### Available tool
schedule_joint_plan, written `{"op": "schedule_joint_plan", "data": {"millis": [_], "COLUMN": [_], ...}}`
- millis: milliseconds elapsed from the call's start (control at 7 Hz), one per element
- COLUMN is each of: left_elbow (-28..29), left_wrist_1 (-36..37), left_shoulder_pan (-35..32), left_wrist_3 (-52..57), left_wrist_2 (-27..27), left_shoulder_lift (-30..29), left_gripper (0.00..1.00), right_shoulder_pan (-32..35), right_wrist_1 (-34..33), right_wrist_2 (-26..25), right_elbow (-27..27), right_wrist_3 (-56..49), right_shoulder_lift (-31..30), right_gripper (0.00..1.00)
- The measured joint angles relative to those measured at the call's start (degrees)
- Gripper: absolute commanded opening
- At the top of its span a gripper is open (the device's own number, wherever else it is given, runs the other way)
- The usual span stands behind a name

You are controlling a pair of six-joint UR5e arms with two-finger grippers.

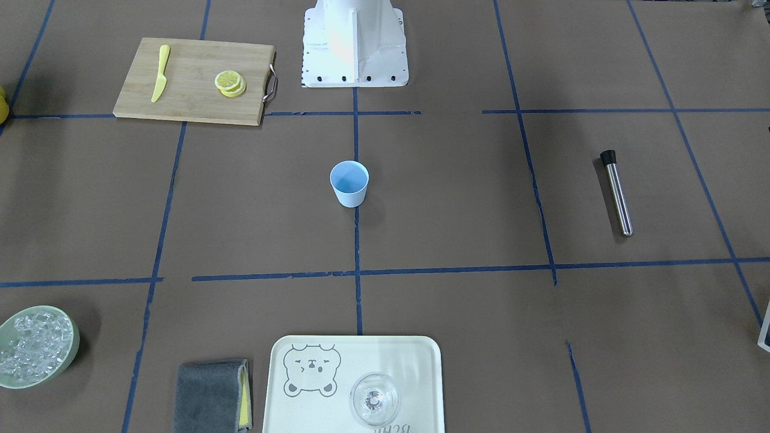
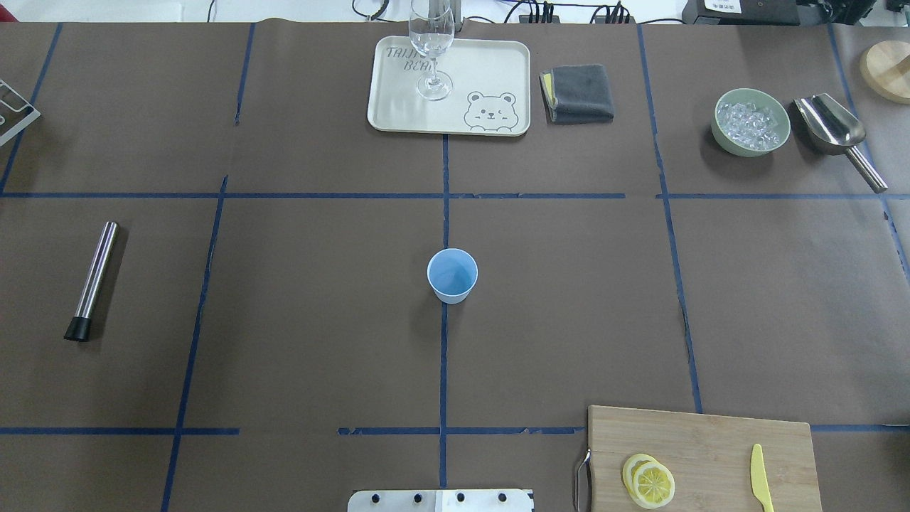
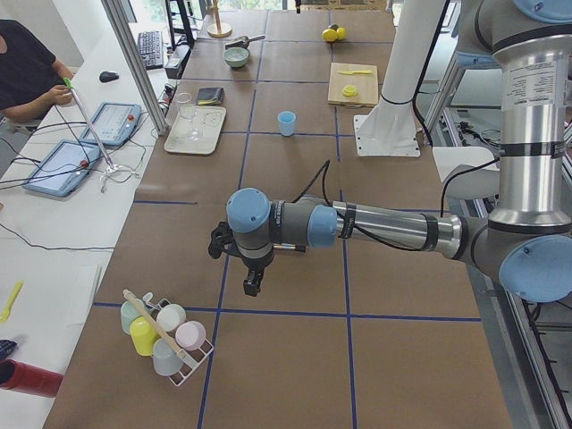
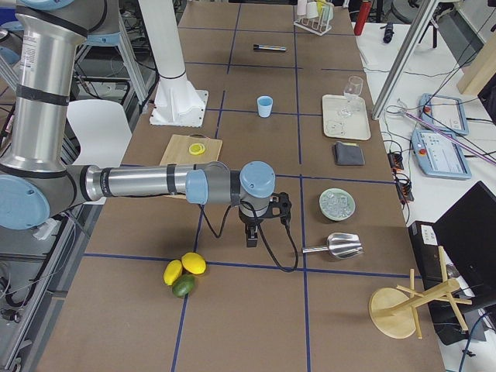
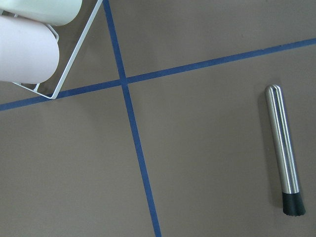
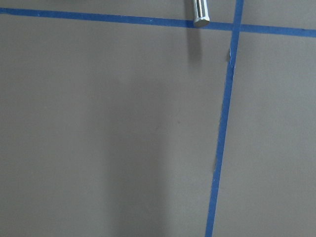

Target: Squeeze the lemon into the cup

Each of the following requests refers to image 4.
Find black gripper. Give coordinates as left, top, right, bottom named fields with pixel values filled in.
left=239, top=205, right=272, bottom=248

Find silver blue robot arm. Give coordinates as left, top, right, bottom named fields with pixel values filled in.
left=1, top=1, right=277, bottom=246

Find yellow lemon slice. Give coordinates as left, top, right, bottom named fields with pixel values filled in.
left=188, top=143, right=206, bottom=156

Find light blue cup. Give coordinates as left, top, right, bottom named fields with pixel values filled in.
left=257, top=95, right=274, bottom=118

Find wooden cup tree stand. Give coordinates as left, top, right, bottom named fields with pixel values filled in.
left=368, top=246, right=472, bottom=339

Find green lime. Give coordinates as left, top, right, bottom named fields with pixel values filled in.
left=172, top=274, right=195, bottom=298

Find green bowl of ice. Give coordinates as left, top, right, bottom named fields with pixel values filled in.
left=319, top=188, right=356, bottom=222

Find steel ice scoop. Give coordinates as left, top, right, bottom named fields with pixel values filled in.
left=301, top=232, right=363, bottom=260

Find wooden cutting board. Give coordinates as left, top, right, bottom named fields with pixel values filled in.
left=160, top=134, right=222, bottom=199

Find grey folded cloth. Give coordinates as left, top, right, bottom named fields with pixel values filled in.
left=332, top=141, right=365, bottom=166

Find beige bear tray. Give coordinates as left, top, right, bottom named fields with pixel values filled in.
left=322, top=95, right=371, bottom=140

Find black power strip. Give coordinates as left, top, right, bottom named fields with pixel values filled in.
left=387, top=152, right=414, bottom=205

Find clear wine glass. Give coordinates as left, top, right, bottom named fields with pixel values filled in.
left=342, top=76, right=363, bottom=116

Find steel muddler black tip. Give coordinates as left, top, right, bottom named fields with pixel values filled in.
left=253, top=44, right=287, bottom=53

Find white chair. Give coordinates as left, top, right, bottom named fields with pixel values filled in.
left=67, top=99, right=132, bottom=168

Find blue teach pendant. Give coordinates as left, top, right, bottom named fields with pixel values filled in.
left=418, top=93, right=469, bottom=136
left=411, top=129, right=472, bottom=180

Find black computer monitor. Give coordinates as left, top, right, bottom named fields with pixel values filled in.
left=408, top=181, right=495, bottom=327

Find red bottle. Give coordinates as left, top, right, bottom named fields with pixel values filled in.
left=353, top=0, right=372, bottom=36

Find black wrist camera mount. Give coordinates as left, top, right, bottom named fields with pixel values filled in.
left=269, top=192, right=292, bottom=228

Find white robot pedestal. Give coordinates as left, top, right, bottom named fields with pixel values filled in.
left=139, top=0, right=208, bottom=127

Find aluminium frame post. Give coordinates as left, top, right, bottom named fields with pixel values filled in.
left=371, top=0, right=439, bottom=120

